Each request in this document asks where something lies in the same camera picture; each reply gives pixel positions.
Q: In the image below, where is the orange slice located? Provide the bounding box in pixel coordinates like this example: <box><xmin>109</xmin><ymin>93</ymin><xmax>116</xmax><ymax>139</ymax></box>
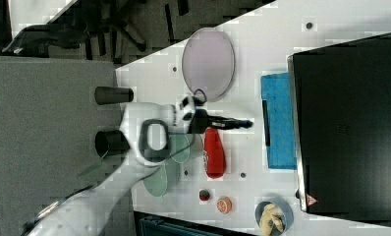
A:
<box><xmin>216</xmin><ymin>197</ymin><xmax>233</xmax><ymax>214</ymax></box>

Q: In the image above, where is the black cylinder holder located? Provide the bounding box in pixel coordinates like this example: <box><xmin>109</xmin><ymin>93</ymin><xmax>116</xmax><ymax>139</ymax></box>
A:
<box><xmin>94</xmin><ymin>130</ymin><xmax>130</xmax><ymax>158</ymax></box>
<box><xmin>94</xmin><ymin>87</ymin><xmax>134</xmax><ymax>105</ymax></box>

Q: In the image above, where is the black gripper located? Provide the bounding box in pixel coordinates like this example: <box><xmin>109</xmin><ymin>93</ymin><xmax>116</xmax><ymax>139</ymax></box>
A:
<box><xmin>188</xmin><ymin>109</ymin><xmax>253</xmax><ymax>134</ymax></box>

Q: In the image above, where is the black office chair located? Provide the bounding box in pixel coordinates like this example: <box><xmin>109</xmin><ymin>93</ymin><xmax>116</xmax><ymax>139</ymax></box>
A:
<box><xmin>1</xmin><ymin>0</ymin><xmax>192</xmax><ymax>63</ymax></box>

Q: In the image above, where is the upper black cylinder holder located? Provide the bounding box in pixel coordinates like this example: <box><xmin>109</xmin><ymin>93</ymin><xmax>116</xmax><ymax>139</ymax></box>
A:
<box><xmin>94</xmin><ymin>87</ymin><xmax>134</xmax><ymax>105</ymax></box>

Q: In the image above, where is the red ketchup bottle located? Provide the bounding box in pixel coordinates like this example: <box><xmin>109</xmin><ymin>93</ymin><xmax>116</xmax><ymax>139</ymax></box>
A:
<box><xmin>204</xmin><ymin>128</ymin><xmax>226</xmax><ymax>179</ymax></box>

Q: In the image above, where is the blue metal frame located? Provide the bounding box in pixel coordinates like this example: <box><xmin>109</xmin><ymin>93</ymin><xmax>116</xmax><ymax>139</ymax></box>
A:
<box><xmin>134</xmin><ymin>210</ymin><xmax>253</xmax><ymax>236</ymax></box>

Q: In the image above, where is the lilac round plate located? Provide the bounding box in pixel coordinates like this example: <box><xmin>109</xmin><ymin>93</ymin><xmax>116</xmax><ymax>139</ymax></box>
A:
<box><xmin>182</xmin><ymin>28</ymin><xmax>235</xmax><ymax>101</ymax></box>

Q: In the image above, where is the lower black cylinder holder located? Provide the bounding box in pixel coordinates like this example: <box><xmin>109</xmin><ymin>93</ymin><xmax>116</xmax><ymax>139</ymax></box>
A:
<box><xmin>94</xmin><ymin>130</ymin><xmax>130</xmax><ymax>158</ymax></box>

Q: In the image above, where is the green oval colander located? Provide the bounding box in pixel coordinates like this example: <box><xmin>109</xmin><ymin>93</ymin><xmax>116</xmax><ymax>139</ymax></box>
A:
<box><xmin>143</xmin><ymin>159</ymin><xmax>181</xmax><ymax>197</ymax></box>

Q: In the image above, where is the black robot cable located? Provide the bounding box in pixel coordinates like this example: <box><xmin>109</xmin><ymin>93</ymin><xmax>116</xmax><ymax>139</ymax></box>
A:
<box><xmin>193</xmin><ymin>88</ymin><xmax>208</xmax><ymax>106</ymax></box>

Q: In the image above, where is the blue bowl with banana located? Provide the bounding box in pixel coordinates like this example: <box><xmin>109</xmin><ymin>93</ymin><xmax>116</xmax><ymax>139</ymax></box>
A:
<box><xmin>254</xmin><ymin>196</ymin><xmax>294</xmax><ymax>236</ymax></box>

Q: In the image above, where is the black toaster oven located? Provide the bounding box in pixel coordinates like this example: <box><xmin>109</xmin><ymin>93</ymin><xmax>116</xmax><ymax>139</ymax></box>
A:
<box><xmin>260</xmin><ymin>30</ymin><xmax>391</xmax><ymax>230</ymax></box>

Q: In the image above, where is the strawberry near orange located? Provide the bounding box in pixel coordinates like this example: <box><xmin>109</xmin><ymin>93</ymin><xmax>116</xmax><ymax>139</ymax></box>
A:
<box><xmin>198</xmin><ymin>189</ymin><xmax>210</xmax><ymax>202</ymax></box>

